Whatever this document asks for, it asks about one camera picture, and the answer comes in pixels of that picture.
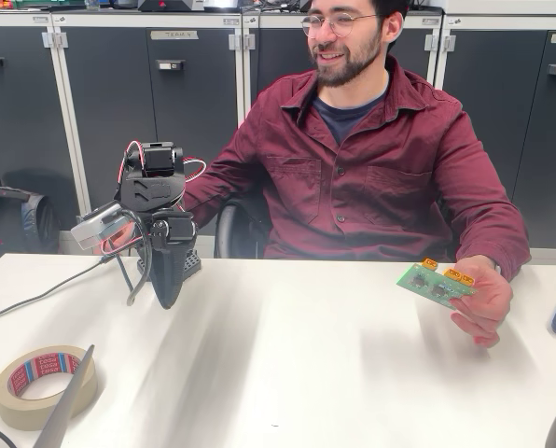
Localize green circuit board orange connectors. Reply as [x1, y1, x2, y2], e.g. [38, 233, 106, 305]
[396, 257, 479, 311]

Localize person's right forearm maroon sleeve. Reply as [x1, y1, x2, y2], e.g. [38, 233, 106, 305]
[182, 158, 242, 230]

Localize person's left forearm maroon sleeve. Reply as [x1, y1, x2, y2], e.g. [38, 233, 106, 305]
[454, 195, 532, 284]

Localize person's right hand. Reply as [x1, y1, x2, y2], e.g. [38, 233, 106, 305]
[104, 222, 137, 253]

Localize person's left hand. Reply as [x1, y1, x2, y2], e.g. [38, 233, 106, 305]
[450, 254, 515, 349]

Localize silver webcam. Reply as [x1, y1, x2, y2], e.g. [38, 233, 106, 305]
[70, 201, 134, 256]

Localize dark grey backpack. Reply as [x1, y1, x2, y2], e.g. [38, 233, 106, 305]
[0, 185, 63, 276]

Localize grey laptop lid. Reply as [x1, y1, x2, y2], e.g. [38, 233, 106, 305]
[33, 343, 96, 448]

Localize man in maroon shirt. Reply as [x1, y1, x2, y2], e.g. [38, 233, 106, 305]
[182, 0, 532, 284]

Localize beige masking tape roll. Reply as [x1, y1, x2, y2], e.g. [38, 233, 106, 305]
[0, 344, 100, 433]

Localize black device with red mark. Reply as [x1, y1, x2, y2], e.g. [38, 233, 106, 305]
[137, 0, 206, 13]

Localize green box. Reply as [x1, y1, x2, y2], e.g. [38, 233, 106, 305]
[11, 0, 89, 10]

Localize round metal glasses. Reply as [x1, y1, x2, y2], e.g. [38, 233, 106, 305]
[299, 12, 382, 39]

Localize red and white servo wires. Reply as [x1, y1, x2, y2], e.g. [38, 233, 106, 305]
[98, 142, 208, 256]

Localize thin black extension cable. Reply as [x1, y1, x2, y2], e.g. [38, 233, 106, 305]
[0, 254, 117, 326]

